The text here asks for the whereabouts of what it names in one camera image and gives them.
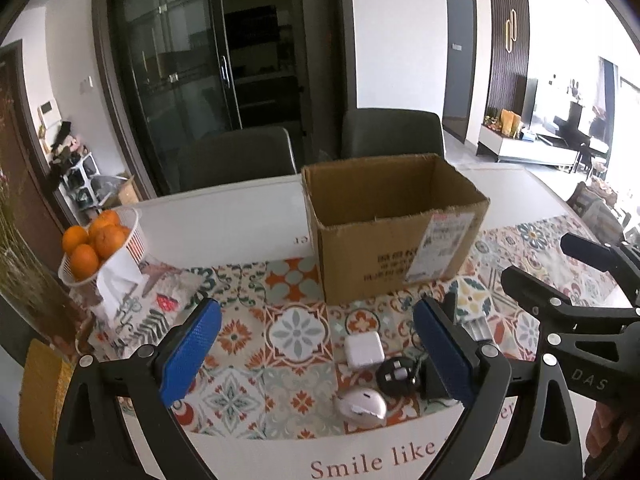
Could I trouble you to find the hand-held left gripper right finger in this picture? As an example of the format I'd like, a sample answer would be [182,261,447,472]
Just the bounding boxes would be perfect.
[412,297,586,480]

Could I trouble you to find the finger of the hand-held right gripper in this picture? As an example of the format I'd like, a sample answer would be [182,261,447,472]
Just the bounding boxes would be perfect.
[501,266,640,333]
[560,232,640,306]

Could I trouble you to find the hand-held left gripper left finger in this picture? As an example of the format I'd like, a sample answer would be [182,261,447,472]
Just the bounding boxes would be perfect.
[52,297,223,480]

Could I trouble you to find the silver rectangular object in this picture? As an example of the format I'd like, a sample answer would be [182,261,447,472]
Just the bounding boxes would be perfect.
[464,317,495,347]

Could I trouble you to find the black round gadget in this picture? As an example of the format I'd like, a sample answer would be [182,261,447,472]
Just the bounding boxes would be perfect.
[376,357,418,397]

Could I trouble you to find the white square charger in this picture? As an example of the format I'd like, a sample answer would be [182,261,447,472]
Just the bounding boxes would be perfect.
[345,331,385,368]

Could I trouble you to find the white oval gadget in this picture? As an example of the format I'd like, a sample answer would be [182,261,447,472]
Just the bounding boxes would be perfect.
[334,387,387,427]

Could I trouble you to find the person's right hand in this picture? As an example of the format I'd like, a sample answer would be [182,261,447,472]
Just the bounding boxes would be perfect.
[587,402,633,458]

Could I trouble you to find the dark side chair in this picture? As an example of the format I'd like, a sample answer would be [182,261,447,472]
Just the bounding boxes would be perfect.
[570,182,626,241]

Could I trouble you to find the patterned tissue box cover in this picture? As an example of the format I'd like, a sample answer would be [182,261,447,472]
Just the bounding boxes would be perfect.
[89,265,203,356]

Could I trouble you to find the white tissue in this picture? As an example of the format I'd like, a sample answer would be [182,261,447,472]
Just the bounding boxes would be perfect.
[95,250,146,321]

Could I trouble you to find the white plastic basket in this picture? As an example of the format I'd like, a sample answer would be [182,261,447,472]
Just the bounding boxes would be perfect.
[58,208,147,288]

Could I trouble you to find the white low console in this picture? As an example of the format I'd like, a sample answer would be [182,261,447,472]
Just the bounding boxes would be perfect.
[477,122,581,168]

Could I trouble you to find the yellow woven cushion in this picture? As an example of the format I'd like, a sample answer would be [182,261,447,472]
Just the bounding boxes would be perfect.
[20,339,76,480]

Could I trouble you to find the yellow bags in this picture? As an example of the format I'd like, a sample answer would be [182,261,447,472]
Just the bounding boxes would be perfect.
[500,109,523,136]

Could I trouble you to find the flat television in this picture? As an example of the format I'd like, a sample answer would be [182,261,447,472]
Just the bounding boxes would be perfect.
[522,77,538,121]

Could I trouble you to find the small cardboard box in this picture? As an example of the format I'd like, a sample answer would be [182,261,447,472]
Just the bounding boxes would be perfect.
[112,175,143,207]

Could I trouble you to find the clear plastic bag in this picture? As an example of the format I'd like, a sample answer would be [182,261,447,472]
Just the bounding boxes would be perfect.
[92,176,126,201]

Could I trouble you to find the dark grey dining chair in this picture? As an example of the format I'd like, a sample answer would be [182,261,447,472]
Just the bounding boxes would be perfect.
[341,108,446,166]
[177,127,297,193]

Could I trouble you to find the white shoe rack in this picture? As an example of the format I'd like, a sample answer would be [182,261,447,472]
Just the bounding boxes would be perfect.
[57,152,101,221]

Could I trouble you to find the dried plant stems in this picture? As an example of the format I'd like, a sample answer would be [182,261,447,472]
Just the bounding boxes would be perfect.
[0,170,56,311]

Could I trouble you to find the grey interior door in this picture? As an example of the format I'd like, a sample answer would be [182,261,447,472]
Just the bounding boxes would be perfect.
[445,0,478,143]

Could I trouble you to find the pile of small belongings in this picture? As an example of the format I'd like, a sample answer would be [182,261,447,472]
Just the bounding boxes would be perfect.
[47,122,91,166]

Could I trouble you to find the brown wooden door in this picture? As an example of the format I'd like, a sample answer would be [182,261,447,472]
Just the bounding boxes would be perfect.
[0,40,76,341]

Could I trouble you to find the black framed glass door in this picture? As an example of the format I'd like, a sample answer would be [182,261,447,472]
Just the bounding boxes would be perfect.
[107,0,242,197]

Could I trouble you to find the dark slatted wall panel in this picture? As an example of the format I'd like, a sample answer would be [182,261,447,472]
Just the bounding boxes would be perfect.
[487,0,531,111]

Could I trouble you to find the gold wall ornament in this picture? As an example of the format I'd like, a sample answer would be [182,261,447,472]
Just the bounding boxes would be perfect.
[504,9,518,53]

